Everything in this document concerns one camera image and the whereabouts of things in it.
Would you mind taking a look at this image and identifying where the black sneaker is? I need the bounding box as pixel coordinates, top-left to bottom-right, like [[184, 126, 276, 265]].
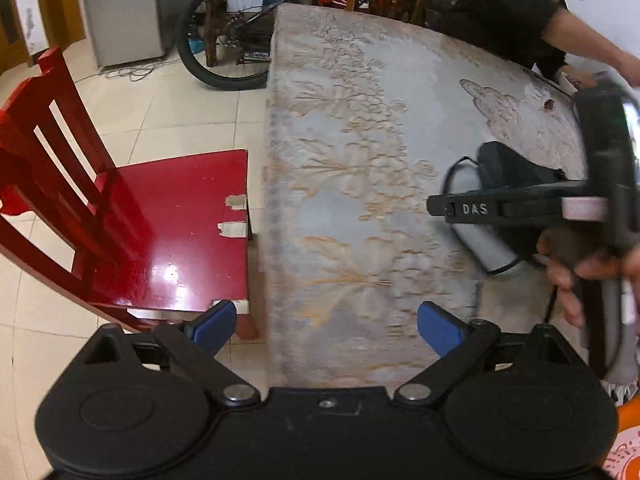
[[477, 141, 571, 266]]

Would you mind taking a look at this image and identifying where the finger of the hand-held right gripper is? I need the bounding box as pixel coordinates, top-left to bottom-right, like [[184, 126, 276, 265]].
[[427, 192, 458, 224]]

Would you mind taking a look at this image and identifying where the floor power cable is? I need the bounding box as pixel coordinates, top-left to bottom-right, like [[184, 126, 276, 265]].
[[102, 55, 173, 82]]

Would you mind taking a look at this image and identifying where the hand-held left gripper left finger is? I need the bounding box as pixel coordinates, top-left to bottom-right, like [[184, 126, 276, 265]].
[[82, 300, 262, 407]]

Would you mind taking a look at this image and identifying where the black shoelace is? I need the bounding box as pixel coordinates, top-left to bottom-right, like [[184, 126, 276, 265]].
[[442, 156, 521, 276]]

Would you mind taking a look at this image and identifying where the orange garment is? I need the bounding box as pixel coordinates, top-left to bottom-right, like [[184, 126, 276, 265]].
[[602, 402, 640, 480]]

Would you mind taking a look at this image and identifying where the silver refrigerator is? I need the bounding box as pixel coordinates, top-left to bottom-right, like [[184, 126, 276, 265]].
[[77, 0, 191, 70]]

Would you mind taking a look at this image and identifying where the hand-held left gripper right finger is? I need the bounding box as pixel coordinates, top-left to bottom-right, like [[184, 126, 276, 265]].
[[395, 301, 589, 406]]

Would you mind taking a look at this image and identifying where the black bicycle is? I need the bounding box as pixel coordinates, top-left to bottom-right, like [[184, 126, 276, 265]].
[[176, 0, 351, 92]]

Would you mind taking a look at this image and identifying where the person's right hand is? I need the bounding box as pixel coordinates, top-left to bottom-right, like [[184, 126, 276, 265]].
[[536, 229, 640, 330]]

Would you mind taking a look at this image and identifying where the red wooden chair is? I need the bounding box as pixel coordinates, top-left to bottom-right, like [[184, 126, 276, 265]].
[[0, 46, 258, 340]]

